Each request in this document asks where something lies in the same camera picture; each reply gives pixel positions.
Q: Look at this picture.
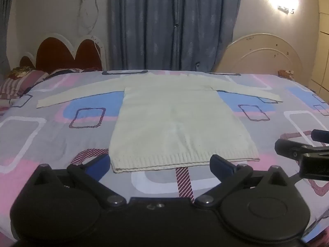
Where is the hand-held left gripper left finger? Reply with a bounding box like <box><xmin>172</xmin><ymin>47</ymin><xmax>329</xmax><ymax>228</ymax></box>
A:
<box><xmin>32</xmin><ymin>154</ymin><xmax>127</xmax><ymax>208</ymax></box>

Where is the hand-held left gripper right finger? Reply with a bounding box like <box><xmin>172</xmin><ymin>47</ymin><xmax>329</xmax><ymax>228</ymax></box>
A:
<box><xmin>194</xmin><ymin>155</ymin><xmax>293</xmax><ymax>209</ymax></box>

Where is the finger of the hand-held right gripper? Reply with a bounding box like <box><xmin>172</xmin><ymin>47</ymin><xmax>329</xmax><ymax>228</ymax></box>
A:
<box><xmin>275</xmin><ymin>139</ymin><xmax>313</xmax><ymax>160</ymax></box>
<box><xmin>310</xmin><ymin>129</ymin><xmax>329</xmax><ymax>143</ymax></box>

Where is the white knit sweater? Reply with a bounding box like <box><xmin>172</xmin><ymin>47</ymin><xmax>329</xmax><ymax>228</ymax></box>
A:
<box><xmin>36</xmin><ymin>72</ymin><xmax>284</xmax><ymax>173</ymax></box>

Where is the patterned bed sheet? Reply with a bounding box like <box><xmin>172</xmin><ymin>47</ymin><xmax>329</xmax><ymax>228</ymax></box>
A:
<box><xmin>0</xmin><ymin>69</ymin><xmax>329</xmax><ymax>242</ymax></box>

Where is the orange patterned cloth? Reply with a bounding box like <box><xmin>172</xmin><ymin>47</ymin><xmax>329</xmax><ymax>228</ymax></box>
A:
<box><xmin>278</xmin><ymin>69</ymin><xmax>295</xmax><ymax>80</ymax></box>

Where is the cream wardrobe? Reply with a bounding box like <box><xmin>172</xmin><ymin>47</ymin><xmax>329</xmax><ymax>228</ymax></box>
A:
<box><xmin>307</xmin><ymin>0</ymin><xmax>329</xmax><ymax>98</ymax></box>

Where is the cream round bed board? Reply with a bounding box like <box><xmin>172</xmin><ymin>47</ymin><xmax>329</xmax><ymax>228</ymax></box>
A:
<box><xmin>213</xmin><ymin>33</ymin><xmax>304</xmax><ymax>81</ymax></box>

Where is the striped pink pillow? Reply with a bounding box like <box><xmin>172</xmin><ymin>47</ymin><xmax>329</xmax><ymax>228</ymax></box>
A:
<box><xmin>0</xmin><ymin>69</ymin><xmax>49</xmax><ymax>108</ymax></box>

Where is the gold patterned cushion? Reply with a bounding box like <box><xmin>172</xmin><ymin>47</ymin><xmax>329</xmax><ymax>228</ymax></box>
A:
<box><xmin>8</xmin><ymin>66</ymin><xmax>35</xmax><ymax>79</ymax></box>

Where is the narrow blue-grey curtain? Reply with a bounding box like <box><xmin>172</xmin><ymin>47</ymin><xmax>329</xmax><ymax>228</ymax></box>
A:
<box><xmin>0</xmin><ymin>0</ymin><xmax>16</xmax><ymax>69</ymax></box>

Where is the red headboard with white frame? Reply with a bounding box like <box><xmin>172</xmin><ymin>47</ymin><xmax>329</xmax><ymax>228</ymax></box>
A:
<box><xmin>19</xmin><ymin>33</ymin><xmax>107</xmax><ymax>72</ymax></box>

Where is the white charger cable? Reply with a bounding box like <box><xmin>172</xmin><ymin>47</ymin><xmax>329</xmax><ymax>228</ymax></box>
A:
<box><xmin>77</xmin><ymin>0</ymin><xmax>101</xmax><ymax>57</ymax></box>

